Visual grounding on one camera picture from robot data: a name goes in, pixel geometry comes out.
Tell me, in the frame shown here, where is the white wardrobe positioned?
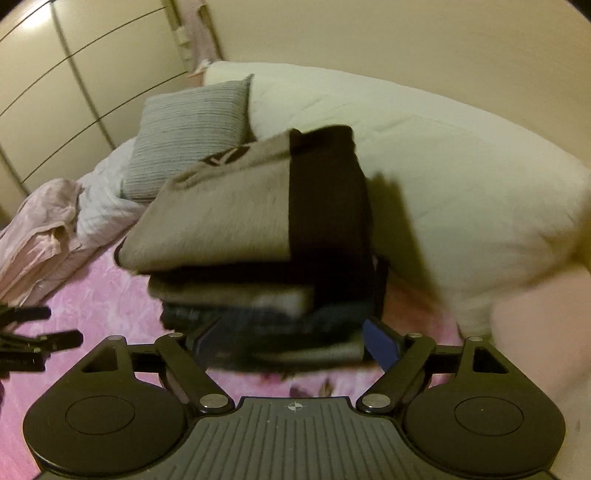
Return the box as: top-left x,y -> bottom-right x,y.
0,0 -> 190,222

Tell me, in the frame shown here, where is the dark garment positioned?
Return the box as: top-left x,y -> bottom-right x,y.
161,254 -> 389,352

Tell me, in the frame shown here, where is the pink quilt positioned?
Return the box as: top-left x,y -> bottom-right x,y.
0,179 -> 116,308

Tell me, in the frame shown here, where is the grey garment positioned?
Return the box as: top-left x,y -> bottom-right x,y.
148,272 -> 317,315
212,331 -> 366,373

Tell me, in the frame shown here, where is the white striped quilt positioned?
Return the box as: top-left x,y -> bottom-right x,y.
76,136 -> 160,250

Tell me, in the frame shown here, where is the grey ribbed pillow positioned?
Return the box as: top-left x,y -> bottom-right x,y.
121,74 -> 256,201

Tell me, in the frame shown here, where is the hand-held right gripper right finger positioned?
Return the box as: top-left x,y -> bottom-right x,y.
358,318 -> 513,413

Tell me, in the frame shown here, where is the pink floral blanket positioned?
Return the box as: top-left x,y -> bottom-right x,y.
0,237 -> 467,480

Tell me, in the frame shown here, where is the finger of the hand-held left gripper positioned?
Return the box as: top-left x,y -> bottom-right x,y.
0,305 -> 52,325
0,329 -> 84,354

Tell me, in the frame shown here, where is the grey and brown sweater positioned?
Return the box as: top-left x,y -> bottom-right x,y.
115,124 -> 375,273

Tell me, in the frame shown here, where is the pink hanging cloth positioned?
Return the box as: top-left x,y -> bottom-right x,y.
178,0 -> 225,75

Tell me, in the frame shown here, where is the large cream pillow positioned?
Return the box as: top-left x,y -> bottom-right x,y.
203,60 -> 591,337

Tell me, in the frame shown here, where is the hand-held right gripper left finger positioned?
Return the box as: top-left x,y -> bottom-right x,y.
81,320 -> 234,413

